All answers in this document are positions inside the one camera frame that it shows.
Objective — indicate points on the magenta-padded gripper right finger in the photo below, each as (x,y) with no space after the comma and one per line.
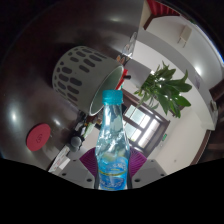
(150,171)

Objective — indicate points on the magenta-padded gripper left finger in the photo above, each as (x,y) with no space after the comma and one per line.
(75,172)

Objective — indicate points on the clear water bottle teal cap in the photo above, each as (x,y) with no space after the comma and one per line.
(111,156)

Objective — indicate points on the grey round balls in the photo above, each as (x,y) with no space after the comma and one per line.
(75,141)

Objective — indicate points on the green exit sign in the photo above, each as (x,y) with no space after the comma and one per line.
(164,137)

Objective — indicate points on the dark wooden glazed door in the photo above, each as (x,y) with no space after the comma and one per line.
(143,126)

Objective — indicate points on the flat round red coaster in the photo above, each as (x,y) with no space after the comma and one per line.
(38,137)

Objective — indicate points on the small potted plant white pot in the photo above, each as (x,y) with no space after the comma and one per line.
(166,88)

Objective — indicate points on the red plastic box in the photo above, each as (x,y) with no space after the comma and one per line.
(122,76)

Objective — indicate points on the red carpeted staircase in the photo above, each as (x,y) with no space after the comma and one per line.
(160,8)

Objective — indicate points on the white wall radiator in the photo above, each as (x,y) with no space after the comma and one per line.
(185,35)

